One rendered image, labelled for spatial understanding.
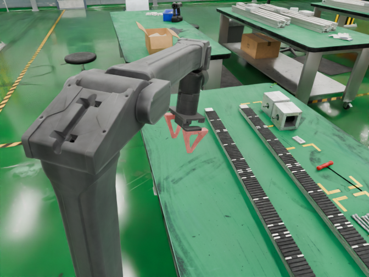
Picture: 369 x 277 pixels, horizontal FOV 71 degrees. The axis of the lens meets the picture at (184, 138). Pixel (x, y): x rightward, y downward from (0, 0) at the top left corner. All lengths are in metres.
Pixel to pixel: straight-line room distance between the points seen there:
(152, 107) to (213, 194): 0.65
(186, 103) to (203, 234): 0.39
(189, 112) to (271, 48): 3.63
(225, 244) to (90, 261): 0.50
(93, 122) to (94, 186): 0.06
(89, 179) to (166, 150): 0.84
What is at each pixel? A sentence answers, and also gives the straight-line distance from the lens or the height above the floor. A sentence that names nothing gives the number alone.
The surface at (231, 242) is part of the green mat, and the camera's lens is 0.80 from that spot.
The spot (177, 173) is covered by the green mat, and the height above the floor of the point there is 0.78.
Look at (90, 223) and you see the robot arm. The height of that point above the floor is 1.21.
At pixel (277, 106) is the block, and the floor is 0.87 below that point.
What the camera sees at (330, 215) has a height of 0.81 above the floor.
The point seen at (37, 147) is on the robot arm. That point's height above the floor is 1.30.
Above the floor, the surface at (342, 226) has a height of 0.81.
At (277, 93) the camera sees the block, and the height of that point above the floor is 0.87.
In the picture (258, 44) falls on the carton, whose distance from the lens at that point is 4.12.
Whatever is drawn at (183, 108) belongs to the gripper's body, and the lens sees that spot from 0.66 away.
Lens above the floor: 1.44
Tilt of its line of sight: 35 degrees down
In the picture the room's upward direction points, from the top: straight up
